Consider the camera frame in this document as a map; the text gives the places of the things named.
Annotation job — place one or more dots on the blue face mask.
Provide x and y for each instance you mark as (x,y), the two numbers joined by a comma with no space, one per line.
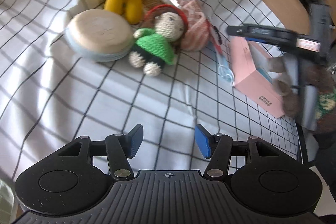
(223,66)

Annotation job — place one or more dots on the checkered white tablecloth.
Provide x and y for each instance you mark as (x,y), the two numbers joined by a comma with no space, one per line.
(50,96)

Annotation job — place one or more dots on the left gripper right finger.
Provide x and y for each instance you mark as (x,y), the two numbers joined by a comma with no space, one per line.
(216,148)

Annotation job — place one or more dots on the round beige zip pouch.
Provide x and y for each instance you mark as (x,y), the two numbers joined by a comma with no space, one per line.
(99,35)

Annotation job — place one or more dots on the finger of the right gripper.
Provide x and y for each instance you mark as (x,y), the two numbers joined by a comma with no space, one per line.
(255,33)

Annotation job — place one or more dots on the pink striped knitted cloth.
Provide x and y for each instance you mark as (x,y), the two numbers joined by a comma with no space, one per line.
(198,32)

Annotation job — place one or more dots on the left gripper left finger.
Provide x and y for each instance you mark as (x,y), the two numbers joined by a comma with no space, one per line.
(120,148)

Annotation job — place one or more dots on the brown teddy bear toy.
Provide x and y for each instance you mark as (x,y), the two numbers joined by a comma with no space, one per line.
(324,114)

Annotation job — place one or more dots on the woven brown coaster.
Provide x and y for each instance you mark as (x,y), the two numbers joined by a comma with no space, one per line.
(152,1)

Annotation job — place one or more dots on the crochet doll green dress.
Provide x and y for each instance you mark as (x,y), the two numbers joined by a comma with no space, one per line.
(158,39)

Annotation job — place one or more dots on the pink cardboard box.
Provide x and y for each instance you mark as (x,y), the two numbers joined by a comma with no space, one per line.
(249,63)

